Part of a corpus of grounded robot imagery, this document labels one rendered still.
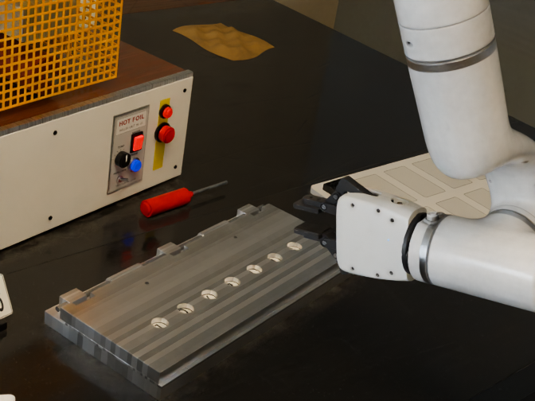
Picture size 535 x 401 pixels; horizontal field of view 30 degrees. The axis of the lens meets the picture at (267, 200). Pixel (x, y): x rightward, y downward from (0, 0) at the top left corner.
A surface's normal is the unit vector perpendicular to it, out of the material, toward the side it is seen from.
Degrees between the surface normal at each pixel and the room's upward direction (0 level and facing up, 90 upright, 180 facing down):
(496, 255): 52
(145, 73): 0
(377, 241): 90
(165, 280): 0
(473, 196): 0
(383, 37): 90
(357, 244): 89
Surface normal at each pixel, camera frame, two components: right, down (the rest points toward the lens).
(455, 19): 0.10, 0.45
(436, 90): -0.54, 0.54
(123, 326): 0.15, -0.87
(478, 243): -0.43, -0.50
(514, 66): -0.73, 0.22
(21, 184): 0.78, 0.40
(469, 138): -0.11, 0.51
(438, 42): -0.32, 0.53
